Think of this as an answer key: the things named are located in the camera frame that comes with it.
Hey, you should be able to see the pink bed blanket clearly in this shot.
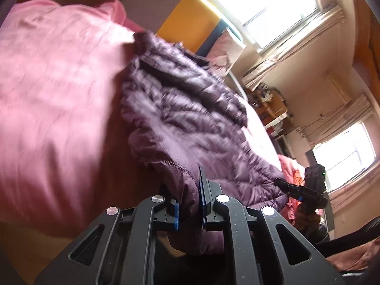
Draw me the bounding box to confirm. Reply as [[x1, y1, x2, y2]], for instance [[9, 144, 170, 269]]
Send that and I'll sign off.
[[0, 0, 282, 238]]

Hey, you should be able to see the small bright window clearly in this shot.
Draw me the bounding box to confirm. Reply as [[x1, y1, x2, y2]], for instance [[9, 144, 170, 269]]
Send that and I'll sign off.
[[312, 122, 380, 191]]

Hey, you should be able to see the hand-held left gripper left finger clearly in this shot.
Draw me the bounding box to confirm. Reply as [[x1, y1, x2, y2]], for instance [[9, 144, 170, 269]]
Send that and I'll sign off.
[[34, 184, 181, 285]]

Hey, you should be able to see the large bright window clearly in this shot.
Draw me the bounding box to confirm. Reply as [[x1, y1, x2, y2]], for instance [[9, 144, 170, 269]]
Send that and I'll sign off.
[[202, 0, 323, 51]]

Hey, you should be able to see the red crumpled cloth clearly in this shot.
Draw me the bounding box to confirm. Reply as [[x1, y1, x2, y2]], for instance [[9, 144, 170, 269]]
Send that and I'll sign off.
[[277, 154, 308, 224]]

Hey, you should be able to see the grey yellow blue headboard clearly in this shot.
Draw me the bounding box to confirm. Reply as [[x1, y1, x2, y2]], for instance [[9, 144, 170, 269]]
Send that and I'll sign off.
[[120, 0, 247, 57]]

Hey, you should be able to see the person's right hand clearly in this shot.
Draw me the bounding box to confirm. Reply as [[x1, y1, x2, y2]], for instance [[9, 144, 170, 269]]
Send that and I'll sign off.
[[297, 204, 322, 236]]

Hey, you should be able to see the pink patterned curtain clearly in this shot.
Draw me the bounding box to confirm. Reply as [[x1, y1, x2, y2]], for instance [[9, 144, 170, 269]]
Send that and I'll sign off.
[[307, 94, 375, 147], [242, 5, 346, 91]]

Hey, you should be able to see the person's right forearm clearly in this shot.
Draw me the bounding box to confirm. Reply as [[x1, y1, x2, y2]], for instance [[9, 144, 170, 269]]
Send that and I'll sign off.
[[312, 217, 380, 259]]

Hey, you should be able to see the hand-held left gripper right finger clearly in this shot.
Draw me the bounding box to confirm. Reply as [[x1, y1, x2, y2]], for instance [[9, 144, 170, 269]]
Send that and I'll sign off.
[[198, 166, 345, 285]]

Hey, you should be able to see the deer print pillow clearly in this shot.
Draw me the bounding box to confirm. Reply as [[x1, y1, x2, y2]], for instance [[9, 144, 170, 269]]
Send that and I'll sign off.
[[206, 27, 246, 76]]

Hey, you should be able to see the purple quilted puffer jacket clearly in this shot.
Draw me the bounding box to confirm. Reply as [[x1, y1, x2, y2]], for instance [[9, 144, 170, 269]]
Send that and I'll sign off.
[[120, 30, 288, 254]]

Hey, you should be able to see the white bed rail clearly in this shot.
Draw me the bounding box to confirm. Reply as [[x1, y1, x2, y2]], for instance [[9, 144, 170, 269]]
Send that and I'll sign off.
[[228, 71, 248, 100]]

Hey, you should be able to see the wooden desk with clutter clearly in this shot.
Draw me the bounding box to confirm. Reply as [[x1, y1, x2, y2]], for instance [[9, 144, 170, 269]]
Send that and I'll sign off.
[[246, 83, 294, 152]]

